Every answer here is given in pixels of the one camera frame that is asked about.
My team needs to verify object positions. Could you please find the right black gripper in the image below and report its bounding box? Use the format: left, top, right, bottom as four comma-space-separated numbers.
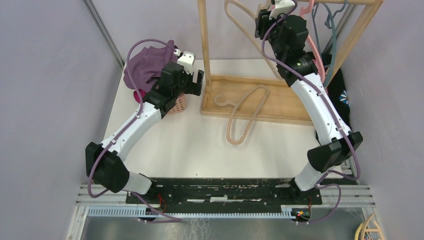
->
255, 7, 291, 60

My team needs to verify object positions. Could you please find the beige wooden hanger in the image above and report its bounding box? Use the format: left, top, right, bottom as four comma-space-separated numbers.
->
213, 84, 271, 146
223, 0, 286, 82

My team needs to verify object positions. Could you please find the pink plastic hanger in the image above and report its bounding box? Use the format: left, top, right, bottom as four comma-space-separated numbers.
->
264, 0, 328, 84

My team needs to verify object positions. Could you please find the magenta skirt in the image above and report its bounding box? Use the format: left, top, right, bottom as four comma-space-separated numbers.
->
133, 89, 147, 103

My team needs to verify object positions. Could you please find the purple pleated skirt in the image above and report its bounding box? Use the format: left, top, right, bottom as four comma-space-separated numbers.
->
123, 46, 177, 93

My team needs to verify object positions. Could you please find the blue-grey plastic hanger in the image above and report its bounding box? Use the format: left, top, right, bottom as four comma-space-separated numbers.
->
311, 0, 348, 87

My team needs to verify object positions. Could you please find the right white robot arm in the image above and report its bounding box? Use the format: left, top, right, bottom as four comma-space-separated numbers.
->
255, 8, 363, 204

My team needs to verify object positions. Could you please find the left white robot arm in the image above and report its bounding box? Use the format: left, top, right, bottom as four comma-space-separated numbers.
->
85, 62, 205, 204

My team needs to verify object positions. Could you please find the wooden hanger on floor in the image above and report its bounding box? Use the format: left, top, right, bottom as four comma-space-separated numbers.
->
353, 213, 386, 240

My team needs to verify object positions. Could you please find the orange plastic basket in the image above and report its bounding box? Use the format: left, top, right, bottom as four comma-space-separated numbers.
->
168, 94, 187, 114

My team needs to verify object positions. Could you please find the black floral garment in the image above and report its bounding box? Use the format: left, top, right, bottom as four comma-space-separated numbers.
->
327, 68, 352, 128

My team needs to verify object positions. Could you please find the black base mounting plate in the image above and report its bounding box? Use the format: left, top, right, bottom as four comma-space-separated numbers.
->
142, 178, 323, 214

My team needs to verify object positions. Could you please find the wooden clothes rack frame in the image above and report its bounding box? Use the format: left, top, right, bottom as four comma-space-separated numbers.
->
198, 0, 384, 126

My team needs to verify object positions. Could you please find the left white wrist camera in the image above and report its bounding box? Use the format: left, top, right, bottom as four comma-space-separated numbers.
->
173, 48, 196, 75

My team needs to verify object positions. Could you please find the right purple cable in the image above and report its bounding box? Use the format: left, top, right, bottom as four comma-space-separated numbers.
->
260, 0, 362, 226

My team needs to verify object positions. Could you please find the purple cable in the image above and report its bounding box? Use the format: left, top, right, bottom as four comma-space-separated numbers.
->
87, 39, 183, 224
260, 0, 362, 226

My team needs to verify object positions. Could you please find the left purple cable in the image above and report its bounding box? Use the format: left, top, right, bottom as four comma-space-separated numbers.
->
87, 39, 183, 224

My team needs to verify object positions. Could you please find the grey slotted cable duct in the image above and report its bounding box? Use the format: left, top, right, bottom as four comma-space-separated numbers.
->
86, 206, 311, 220

